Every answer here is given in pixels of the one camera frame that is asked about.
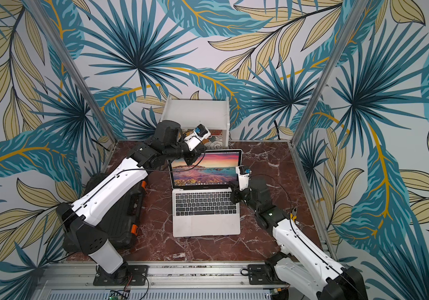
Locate silver laptop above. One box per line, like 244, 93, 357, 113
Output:
169, 149, 243, 238

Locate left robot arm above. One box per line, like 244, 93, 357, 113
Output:
56, 120, 211, 280

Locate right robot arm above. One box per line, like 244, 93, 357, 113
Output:
229, 177, 368, 300

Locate colourful illustrated book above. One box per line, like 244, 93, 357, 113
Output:
203, 130, 225, 150

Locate white metal shelf rack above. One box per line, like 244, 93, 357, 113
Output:
160, 96, 230, 149

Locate black plastic tool case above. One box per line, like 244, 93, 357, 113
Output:
62, 172, 148, 253

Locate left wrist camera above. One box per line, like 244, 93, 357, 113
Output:
184, 124, 211, 152

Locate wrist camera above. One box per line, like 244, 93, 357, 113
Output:
236, 165, 252, 191
184, 124, 211, 152

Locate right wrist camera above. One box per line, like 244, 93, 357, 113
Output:
236, 165, 252, 191

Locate yellow handled pliers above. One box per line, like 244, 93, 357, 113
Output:
290, 207, 298, 222

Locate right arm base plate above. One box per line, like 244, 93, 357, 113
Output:
240, 264, 289, 286

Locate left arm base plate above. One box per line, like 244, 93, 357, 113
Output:
93, 264, 149, 286

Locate aluminium front rail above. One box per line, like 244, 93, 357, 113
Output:
32, 261, 307, 300

